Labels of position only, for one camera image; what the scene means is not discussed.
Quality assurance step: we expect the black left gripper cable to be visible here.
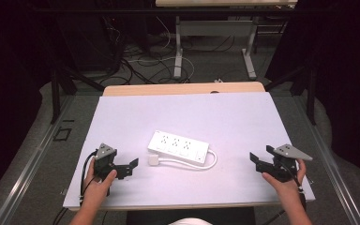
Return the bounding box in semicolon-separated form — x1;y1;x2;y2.
79;150;99;205

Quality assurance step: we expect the white power plug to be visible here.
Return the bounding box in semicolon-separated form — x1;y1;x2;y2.
147;154;160;167

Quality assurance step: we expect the white table cover sheet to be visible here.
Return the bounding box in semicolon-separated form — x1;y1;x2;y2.
62;91;316;211

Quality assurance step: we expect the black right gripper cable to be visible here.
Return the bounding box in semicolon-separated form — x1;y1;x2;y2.
260;162;308;225

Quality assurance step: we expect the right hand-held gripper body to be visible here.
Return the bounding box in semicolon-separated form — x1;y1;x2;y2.
256;142;314;184

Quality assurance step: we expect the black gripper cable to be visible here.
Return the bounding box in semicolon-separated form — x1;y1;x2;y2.
79;150;99;205
260;162;308;225

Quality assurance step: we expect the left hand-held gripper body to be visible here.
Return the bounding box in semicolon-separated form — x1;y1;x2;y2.
93;142;131;181

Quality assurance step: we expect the person's left hand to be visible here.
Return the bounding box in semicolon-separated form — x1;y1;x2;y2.
82;158;119;208

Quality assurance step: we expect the person's white shirt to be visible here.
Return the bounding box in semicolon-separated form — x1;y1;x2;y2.
168;217;214;225

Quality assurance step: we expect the white power strip cable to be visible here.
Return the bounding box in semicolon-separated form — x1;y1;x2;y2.
157;149;218;171

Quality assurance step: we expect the white metal desk frame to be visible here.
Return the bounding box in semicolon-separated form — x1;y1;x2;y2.
154;0;299;81

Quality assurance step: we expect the bundle of floor cables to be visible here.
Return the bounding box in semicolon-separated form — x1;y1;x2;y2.
101;15;236;86

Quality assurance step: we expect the metal floor rail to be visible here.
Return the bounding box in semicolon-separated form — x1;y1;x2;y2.
0;95;76;225
293;95;360;225

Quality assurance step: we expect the wooden table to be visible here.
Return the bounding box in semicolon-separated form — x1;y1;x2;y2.
101;81;266;98

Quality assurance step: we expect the black floor socket cover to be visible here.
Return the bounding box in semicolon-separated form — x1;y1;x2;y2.
52;127;73;143

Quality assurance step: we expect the white power strip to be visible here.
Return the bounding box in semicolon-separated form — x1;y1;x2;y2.
146;129;211;166

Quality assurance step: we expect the person's right hand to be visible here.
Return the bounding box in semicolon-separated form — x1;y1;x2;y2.
261;157;308;203

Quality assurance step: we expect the dark curtain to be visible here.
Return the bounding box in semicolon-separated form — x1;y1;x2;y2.
0;0;59;207
265;0;360;188

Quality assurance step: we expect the black metal stand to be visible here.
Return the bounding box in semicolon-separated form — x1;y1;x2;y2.
262;62;318;127
45;18;106;126

